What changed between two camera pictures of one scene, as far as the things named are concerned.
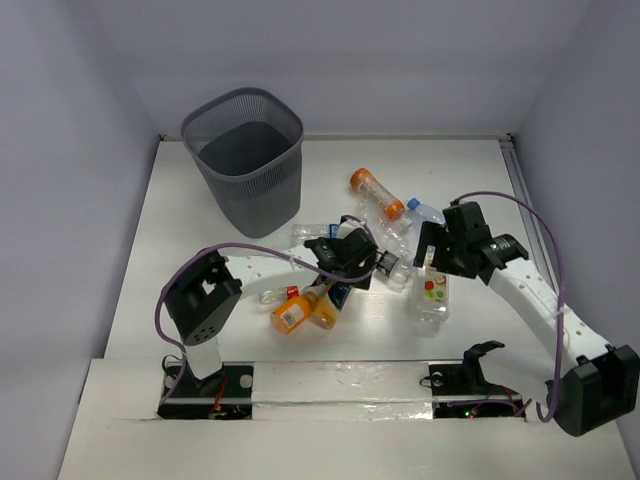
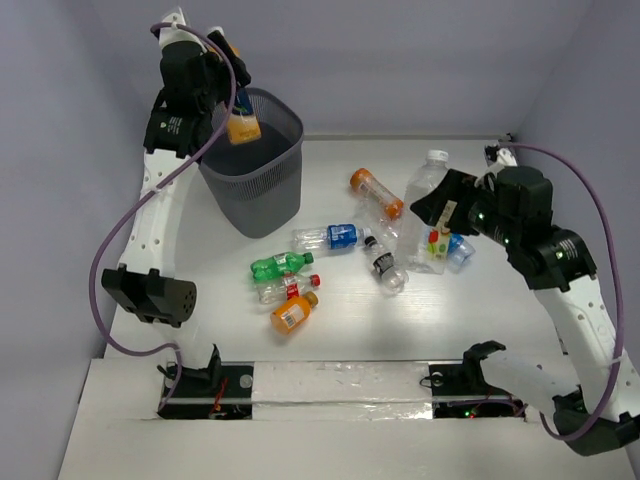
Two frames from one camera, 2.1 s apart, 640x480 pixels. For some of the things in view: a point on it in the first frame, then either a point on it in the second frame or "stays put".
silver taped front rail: x=341 y=391 stays put
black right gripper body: x=455 y=263 to x=484 y=217
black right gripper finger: x=433 y=234 to x=438 y=207
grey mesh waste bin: x=247 y=144 stays put
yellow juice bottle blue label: x=330 y=300 to x=243 y=126
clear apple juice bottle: x=428 y=306 to x=423 y=241
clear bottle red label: x=278 y=296 stays put
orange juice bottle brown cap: x=293 y=312 stays put
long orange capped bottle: x=363 y=181 stays put
